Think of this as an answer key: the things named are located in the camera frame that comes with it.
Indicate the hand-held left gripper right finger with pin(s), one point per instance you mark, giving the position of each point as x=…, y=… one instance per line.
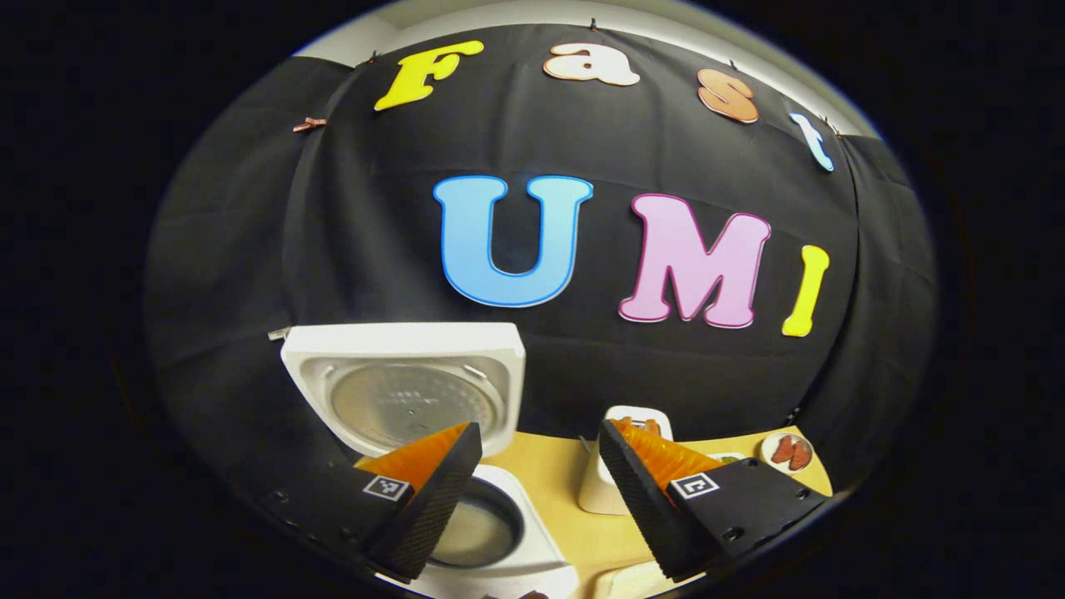
x=641, y=507

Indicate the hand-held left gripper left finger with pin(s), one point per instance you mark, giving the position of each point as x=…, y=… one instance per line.
x=433, y=507

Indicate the white rice cooker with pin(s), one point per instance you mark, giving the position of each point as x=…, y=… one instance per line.
x=399, y=374

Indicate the white toaster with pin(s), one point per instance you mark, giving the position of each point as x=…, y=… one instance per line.
x=595, y=487

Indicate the clear plastic container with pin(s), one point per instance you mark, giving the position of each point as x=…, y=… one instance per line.
x=624, y=582

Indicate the bread slice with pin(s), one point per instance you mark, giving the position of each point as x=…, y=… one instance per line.
x=654, y=427

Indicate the white divided dish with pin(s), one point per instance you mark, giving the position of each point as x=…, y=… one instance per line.
x=728, y=457

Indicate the white round plate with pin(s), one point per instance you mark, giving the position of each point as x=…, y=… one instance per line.
x=770, y=443

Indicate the red meat slice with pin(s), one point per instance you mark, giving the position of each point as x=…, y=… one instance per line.
x=800, y=455
x=780, y=453

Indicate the silver clip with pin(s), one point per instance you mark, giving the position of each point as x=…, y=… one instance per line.
x=279, y=334

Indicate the black backdrop cloth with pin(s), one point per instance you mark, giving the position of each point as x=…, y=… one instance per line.
x=374, y=233

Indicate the copper clip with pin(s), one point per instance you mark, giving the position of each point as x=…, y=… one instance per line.
x=309, y=125

